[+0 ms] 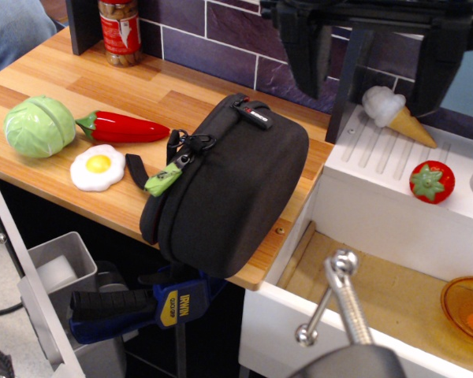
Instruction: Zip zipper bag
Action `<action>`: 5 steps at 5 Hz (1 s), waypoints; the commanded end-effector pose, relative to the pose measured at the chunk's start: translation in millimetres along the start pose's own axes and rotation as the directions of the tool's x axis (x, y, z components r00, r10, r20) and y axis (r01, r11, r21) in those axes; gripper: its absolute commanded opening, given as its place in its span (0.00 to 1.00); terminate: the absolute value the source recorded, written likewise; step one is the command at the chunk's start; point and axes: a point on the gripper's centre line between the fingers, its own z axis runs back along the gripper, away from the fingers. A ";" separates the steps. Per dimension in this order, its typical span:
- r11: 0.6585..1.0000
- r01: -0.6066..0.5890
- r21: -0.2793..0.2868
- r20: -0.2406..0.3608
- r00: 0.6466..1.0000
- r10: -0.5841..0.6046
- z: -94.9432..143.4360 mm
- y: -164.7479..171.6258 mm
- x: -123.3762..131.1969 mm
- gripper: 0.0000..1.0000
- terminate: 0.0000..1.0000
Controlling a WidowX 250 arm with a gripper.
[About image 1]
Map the black wrist strap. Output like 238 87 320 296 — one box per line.
125 153 151 187

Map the toy ice cream cone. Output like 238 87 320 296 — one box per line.
362 86 438 149

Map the green zipper pull tab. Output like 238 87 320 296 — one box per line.
144 163 182 197

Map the green toy cabbage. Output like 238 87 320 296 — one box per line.
3 95 76 158

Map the black zipper case bag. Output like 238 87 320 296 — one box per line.
140 94 309 278

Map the dark grey shelf post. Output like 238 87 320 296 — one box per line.
65 0 102 56

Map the nut jar with red label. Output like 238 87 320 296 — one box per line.
98 0 142 68

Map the red toy chili pepper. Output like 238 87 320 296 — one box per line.
75 110 170 143

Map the toy fried egg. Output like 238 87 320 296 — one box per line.
70 144 125 191

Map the white toy sink unit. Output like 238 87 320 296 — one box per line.
239 106 473 377

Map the grey metal bin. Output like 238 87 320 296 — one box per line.
28 232 98 329

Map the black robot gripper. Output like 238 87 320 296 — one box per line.
259 1 473 117

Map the person in blue jeans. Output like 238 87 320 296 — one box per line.
0 1 58 71

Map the blue yellow bar clamp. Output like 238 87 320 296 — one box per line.
69 263 227 344

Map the red toy tomato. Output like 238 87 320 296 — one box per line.
409 160 456 205

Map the chrome toy faucet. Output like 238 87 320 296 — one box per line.
295 249 374 347

